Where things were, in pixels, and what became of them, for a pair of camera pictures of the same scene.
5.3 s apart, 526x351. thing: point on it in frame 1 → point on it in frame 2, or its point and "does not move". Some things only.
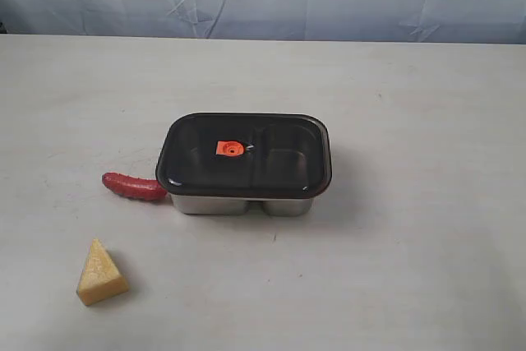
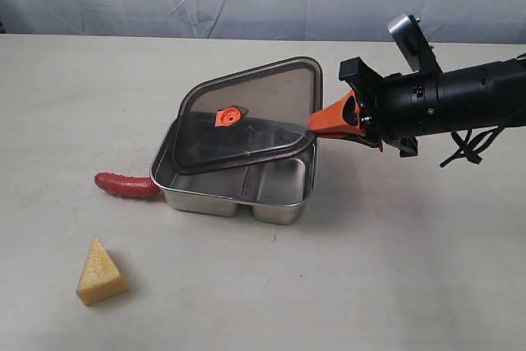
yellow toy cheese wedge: [101, 279] does not move
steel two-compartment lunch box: [238, 163] does not move
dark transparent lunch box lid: [246, 155] → [242, 117]
